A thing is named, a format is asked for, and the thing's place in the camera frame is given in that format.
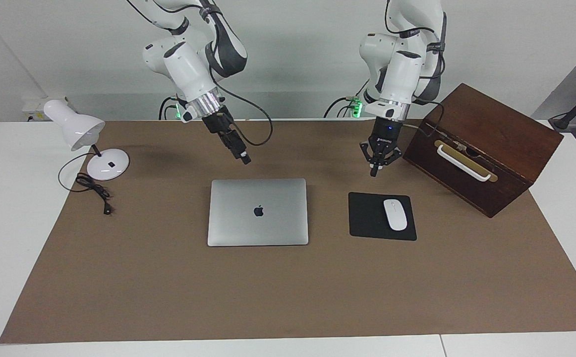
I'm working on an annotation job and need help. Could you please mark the black right base cables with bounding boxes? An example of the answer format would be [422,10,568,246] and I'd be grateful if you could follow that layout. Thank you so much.
[158,95,179,120]

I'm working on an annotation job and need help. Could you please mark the white desk lamp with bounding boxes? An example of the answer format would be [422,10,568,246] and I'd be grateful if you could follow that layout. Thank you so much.
[44,99,130,181]

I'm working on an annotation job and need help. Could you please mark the dark wooden box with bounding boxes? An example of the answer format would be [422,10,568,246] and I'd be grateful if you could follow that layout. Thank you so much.
[403,83,564,219]

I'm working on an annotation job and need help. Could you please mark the black mouse pad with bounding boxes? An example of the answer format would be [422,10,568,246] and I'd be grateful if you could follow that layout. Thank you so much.
[348,192,417,241]

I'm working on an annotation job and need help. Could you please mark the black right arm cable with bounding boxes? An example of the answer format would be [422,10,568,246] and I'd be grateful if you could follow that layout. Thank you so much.
[209,74,274,147]

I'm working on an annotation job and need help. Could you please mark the brown table mat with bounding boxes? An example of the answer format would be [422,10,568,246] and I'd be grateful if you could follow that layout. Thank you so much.
[0,119,576,344]

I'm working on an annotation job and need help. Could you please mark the black left base cables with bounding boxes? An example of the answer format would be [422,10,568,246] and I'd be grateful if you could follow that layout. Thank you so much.
[324,79,368,119]

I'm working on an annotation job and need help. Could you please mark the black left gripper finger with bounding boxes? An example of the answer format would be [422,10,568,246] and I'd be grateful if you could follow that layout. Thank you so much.
[359,141,379,178]
[378,147,402,170]

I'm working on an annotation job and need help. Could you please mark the black base cables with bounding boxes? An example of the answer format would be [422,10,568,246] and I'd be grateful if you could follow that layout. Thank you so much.
[158,95,179,120]
[324,79,368,119]

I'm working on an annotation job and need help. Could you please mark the white box handle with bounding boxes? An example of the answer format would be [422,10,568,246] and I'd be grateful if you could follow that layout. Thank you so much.
[437,144,493,182]

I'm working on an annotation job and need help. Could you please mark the white computer mouse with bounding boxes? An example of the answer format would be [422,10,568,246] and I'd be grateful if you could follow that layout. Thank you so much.
[384,199,408,232]

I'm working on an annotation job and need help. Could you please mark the white power strip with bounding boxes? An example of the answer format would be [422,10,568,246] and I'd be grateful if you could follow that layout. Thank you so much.
[22,97,70,122]

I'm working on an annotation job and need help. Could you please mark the black lamp power cable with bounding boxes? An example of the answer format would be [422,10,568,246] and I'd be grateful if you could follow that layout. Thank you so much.
[58,153,115,215]

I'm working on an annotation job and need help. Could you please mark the silver laptop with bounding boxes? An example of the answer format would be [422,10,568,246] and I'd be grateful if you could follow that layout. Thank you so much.
[207,178,309,247]

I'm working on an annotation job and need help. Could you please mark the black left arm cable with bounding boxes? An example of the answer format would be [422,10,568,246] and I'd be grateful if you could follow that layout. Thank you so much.
[401,12,448,138]

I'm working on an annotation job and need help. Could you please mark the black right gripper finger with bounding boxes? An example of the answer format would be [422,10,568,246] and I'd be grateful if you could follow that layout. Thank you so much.
[221,130,247,166]
[229,129,252,162]

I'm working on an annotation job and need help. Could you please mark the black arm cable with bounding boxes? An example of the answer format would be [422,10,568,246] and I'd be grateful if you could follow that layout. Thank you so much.
[401,12,448,138]
[209,74,274,147]

